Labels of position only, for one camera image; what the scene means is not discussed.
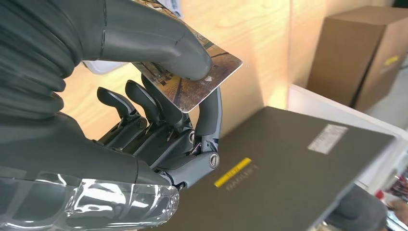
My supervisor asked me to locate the grey laptop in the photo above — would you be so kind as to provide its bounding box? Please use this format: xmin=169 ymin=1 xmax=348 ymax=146
xmin=140 ymin=106 xmax=397 ymax=231

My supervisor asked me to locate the cardboard box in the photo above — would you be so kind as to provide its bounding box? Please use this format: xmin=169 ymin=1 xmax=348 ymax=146
xmin=306 ymin=5 xmax=408 ymax=113

